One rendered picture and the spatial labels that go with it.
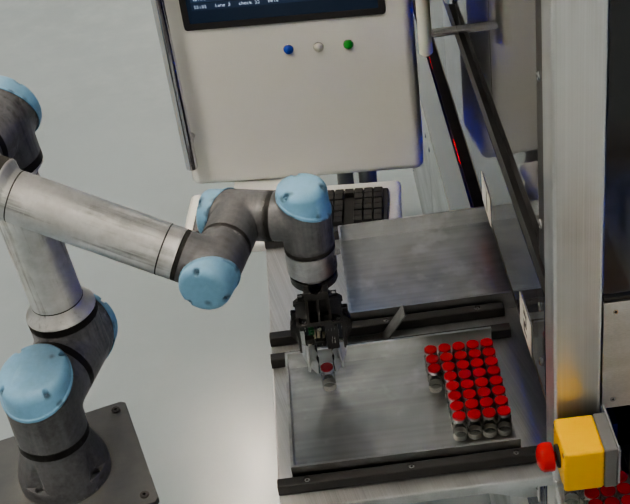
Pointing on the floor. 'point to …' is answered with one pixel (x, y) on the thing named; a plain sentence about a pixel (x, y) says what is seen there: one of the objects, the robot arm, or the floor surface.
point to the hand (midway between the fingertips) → (326, 361)
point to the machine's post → (573, 205)
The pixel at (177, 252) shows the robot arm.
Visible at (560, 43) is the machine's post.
